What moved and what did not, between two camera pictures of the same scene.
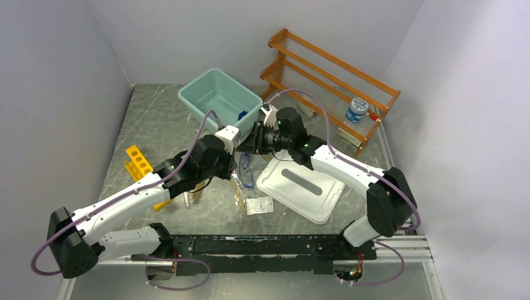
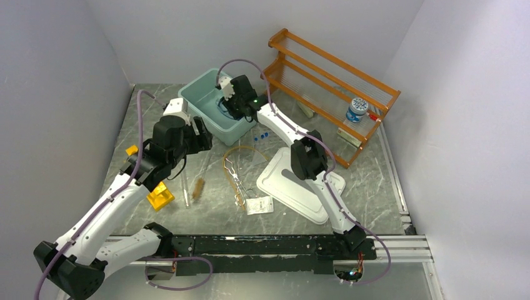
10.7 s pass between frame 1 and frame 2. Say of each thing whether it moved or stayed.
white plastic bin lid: stayed
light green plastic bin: stayed
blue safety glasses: moved
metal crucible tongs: stayed
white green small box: stayed
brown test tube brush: stayed
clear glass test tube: stayed
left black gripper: moved
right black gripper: moved
